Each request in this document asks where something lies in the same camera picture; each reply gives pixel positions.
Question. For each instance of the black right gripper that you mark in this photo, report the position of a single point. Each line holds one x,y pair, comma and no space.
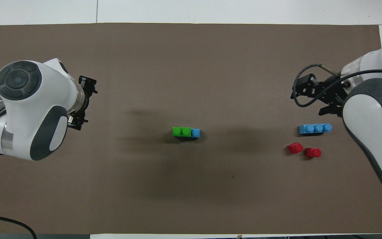
330,91

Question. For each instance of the red toy block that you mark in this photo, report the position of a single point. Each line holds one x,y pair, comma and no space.
295,148
313,152

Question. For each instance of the green toy block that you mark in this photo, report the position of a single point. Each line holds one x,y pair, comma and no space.
181,131

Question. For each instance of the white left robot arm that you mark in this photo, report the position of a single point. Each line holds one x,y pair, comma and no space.
28,99

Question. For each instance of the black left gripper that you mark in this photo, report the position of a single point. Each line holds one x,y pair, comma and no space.
87,99

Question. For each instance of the brown table mat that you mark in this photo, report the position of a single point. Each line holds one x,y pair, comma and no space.
177,186

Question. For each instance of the blue toy block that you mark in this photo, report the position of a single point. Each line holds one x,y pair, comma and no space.
315,128
195,133

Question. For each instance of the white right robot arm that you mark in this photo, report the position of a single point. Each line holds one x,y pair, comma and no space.
363,113

